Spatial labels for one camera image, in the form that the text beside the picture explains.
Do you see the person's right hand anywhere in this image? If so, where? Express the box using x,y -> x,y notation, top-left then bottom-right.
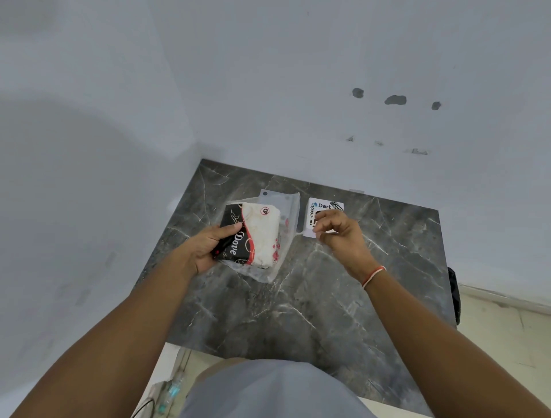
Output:
313,210 -> 380,283

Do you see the person's left hand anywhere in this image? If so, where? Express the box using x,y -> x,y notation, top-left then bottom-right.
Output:
183,222 -> 245,277

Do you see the white stickered tissue box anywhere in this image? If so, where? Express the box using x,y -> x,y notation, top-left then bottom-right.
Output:
302,198 -> 345,239

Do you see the white tissues stack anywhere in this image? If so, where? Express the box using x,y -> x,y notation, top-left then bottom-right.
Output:
241,202 -> 282,269

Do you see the Dove tissue plastic packet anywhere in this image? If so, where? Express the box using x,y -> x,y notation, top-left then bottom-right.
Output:
212,189 -> 301,284

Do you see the person's right forearm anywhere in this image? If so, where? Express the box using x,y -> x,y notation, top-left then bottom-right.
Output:
364,270 -> 551,418

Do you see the person's left forearm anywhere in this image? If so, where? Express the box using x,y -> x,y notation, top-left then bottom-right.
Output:
10,249 -> 200,418

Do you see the black object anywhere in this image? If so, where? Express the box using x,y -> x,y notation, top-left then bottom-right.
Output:
447,266 -> 462,326

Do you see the person's grey shirt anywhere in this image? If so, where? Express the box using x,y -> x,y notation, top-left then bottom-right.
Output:
178,359 -> 378,418

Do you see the clear teal plastic bottle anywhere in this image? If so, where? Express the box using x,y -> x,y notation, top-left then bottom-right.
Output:
154,371 -> 187,417

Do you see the red white thread bracelet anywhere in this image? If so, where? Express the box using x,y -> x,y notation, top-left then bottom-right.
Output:
361,265 -> 387,290

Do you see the black floor cable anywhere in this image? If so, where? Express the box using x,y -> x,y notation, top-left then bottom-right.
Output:
130,397 -> 156,418

